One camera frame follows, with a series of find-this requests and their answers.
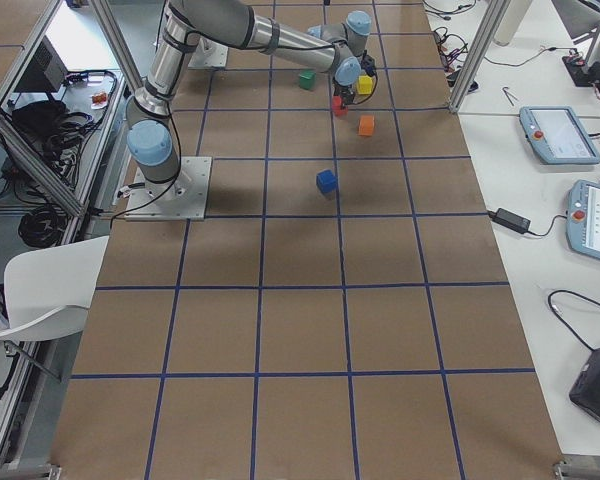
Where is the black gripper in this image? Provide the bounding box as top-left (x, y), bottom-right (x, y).
top-left (333, 82), bottom-right (355, 106)

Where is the red wooden block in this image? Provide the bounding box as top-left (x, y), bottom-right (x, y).
top-left (331, 96), bottom-right (348, 117)

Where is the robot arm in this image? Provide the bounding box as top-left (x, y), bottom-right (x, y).
top-left (126, 1), bottom-right (375, 186)

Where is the yellow wooden block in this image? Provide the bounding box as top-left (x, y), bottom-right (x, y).
top-left (356, 75), bottom-right (374, 96)

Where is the orange wooden block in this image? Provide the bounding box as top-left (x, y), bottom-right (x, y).
top-left (358, 115), bottom-right (375, 137)

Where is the green wooden block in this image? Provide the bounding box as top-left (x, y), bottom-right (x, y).
top-left (298, 70), bottom-right (316, 91)

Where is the blue wooden block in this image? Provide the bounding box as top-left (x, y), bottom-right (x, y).
top-left (316, 169), bottom-right (338, 195)

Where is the black power adapter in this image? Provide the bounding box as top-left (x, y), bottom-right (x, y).
top-left (488, 208), bottom-right (530, 234)

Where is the upper teach pendant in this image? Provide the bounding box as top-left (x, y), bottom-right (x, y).
top-left (519, 106), bottom-right (600, 165)

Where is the teach pendant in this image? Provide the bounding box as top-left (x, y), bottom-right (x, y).
top-left (519, 106), bottom-right (600, 165)
top-left (566, 180), bottom-right (600, 260)

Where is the lower teach pendant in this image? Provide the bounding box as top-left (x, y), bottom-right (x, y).
top-left (566, 180), bottom-right (600, 260)

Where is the white chair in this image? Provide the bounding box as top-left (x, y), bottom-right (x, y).
top-left (0, 236), bottom-right (109, 341)

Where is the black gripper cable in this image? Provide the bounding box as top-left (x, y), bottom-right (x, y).
top-left (347, 49), bottom-right (380, 106)

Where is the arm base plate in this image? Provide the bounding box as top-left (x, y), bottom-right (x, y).
top-left (124, 156), bottom-right (212, 221)

